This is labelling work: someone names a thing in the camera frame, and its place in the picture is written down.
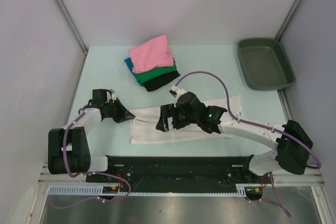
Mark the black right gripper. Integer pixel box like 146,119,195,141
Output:
156,103,198,132

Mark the white t shirt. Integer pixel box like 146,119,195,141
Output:
129,95,244,145

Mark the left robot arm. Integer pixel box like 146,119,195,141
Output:
48,89,135,182

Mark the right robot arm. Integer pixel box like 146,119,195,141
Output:
155,92,313,183

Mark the black folded t shirt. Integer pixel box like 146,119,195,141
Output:
143,71,180,92

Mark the green folded t shirt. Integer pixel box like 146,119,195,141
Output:
131,62,177,83

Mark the blue folded t shirt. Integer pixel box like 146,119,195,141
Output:
124,58,144,87

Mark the pink folded t shirt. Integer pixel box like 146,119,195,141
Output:
128,35,174,73

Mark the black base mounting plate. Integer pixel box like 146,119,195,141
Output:
86,156,270,193

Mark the dark green plastic bin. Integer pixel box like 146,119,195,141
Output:
237,37,296,91

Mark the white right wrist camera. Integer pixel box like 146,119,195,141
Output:
169,86,186,99

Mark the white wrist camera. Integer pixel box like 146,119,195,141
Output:
106,89,117,101
169,86,186,99

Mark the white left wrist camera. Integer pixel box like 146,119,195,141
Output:
106,89,117,101

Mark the white slotted cable duct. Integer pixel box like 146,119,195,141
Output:
48,185,264,197

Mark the left aluminium frame post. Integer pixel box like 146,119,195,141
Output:
53,0,88,56

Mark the aluminium frame post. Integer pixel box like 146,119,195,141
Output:
53,0,88,56
275,0,303,41

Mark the aluminium front frame rail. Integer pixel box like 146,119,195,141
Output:
38,164,325,186

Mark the right aluminium frame post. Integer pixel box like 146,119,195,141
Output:
275,0,303,41

